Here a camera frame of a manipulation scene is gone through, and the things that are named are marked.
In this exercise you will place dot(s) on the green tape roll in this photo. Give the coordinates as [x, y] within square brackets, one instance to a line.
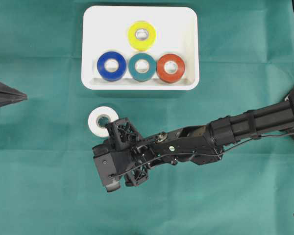
[142, 67]

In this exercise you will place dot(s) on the white tape roll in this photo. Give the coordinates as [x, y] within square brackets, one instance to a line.
[97, 114]

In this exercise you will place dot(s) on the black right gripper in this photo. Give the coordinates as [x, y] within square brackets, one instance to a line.
[124, 136]

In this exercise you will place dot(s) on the blue tape roll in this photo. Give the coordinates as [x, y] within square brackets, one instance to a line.
[111, 66]

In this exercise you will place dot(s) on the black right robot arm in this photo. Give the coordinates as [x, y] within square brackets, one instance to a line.
[206, 143]

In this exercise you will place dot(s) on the yellow tape roll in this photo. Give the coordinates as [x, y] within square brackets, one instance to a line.
[141, 35]

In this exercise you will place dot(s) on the white plastic case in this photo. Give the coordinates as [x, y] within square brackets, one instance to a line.
[105, 28]

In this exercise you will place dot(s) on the red tape roll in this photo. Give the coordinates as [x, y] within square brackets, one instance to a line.
[170, 68]

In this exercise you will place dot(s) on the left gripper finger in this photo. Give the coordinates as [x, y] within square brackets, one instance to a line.
[6, 99]
[4, 89]

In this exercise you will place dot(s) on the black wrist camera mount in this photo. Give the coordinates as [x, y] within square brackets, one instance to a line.
[110, 164]

